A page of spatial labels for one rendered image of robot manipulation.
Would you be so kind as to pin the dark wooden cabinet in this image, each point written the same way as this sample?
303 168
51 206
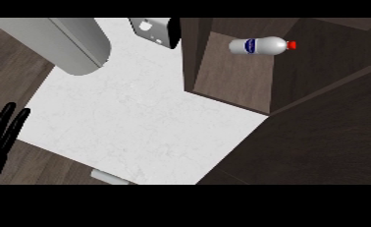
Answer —
231 80

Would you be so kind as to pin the bottled water with red cap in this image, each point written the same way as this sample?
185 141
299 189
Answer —
262 45

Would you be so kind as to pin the dark wooden cabinet door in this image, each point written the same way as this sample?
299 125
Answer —
309 139

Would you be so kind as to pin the grey panel with black edge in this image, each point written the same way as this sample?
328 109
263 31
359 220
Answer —
154 31

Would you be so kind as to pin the small pale grey block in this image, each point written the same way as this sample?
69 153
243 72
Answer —
110 177

